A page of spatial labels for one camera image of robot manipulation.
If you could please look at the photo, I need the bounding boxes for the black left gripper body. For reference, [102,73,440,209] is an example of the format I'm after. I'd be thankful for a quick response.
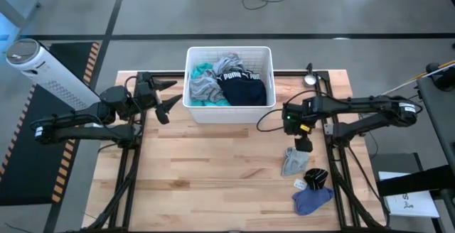
[132,71,159,115]

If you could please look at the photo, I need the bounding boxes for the round silver lamp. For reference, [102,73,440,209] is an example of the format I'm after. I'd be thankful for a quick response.
[304,62,319,87]

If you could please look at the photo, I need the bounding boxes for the black mat with orange stripes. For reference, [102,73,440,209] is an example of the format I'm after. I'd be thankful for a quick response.
[0,40,102,205]

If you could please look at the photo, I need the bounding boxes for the grey garment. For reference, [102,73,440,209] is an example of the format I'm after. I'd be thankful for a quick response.
[212,53,250,76]

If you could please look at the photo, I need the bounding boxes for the yellow cable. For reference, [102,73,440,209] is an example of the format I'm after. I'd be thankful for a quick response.
[408,60,455,82]

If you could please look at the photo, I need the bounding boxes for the teal garment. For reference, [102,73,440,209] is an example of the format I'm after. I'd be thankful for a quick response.
[190,62,232,108]

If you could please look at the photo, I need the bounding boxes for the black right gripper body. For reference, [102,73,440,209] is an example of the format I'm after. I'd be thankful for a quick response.
[294,119,316,139]

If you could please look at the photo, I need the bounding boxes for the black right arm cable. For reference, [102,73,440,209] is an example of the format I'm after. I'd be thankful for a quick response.
[256,90,314,134]

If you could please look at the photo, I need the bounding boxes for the blue sock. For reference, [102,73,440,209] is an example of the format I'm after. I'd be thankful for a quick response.
[291,186,335,216]

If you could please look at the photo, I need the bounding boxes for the white perforated plastic basket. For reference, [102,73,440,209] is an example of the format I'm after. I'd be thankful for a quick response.
[182,45,277,124]

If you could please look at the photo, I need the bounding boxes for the black beam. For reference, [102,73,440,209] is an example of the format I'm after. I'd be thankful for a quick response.
[375,164,455,197]

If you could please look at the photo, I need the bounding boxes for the grey sock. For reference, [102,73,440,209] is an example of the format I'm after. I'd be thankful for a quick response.
[281,146,310,177]

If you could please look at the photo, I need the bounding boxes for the black desk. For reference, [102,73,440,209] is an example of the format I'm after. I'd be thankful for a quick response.
[416,67,455,163]

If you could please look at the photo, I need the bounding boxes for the dark white-striped sock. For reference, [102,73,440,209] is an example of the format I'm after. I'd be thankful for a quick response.
[304,168,330,191]

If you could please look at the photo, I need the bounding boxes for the white printed booklet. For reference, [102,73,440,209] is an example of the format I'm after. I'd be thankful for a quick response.
[378,170,441,219]

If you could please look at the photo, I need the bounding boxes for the white air purifier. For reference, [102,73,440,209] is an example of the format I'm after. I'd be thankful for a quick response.
[5,38,102,112]

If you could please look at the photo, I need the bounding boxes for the small grey cloth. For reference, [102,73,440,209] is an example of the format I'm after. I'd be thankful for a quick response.
[188,71,225,103]

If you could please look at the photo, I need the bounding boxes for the navy Puma shorts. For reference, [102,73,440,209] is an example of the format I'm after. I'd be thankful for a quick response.
[216,70,268,107]

